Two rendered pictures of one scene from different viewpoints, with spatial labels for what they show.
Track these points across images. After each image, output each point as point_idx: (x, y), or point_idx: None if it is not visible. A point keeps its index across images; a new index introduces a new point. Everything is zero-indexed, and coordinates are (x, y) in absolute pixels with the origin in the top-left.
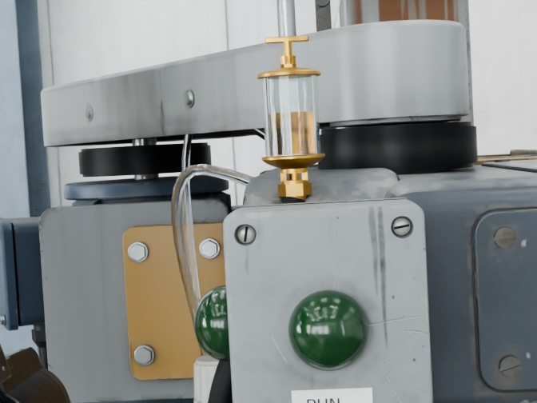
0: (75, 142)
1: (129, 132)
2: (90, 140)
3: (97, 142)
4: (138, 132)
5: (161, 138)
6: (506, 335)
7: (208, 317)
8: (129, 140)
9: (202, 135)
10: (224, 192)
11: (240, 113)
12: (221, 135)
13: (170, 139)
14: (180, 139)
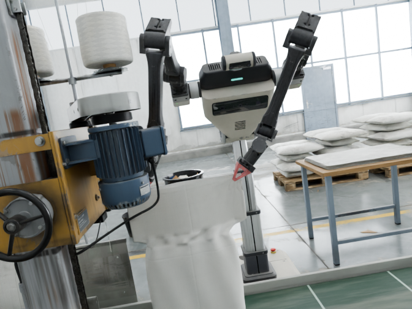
0: (130, 110)
1: (116, 112)
2: (125, 111)
3: (125, 109)
4: (114, 113)
5: (102, 111)
6: None
7: None
8: (114, 110)
9: (87, 114)
10: (89, 133)
11: (99, 114)
12: (82, 115)
13: (99, 113)
14: (95, 113)
